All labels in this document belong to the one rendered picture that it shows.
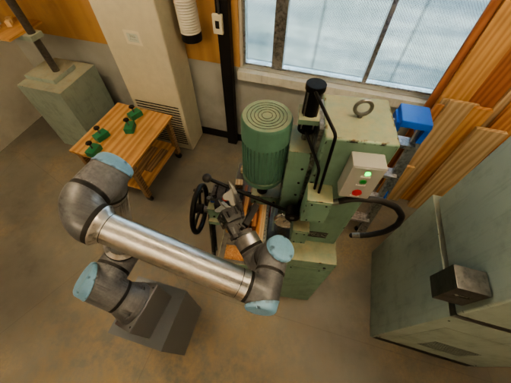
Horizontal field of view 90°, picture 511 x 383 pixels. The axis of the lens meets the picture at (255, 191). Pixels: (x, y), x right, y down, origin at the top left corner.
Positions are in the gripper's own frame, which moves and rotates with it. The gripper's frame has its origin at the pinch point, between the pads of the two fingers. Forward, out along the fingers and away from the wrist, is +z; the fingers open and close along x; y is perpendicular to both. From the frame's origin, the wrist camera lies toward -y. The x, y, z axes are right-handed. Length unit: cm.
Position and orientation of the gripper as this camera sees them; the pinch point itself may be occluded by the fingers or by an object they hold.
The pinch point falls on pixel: (224, 189)
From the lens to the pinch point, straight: 102.8
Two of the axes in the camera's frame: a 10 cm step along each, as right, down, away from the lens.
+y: -7.9, 2.9, -5.4
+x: -3.6, 4.9, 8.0
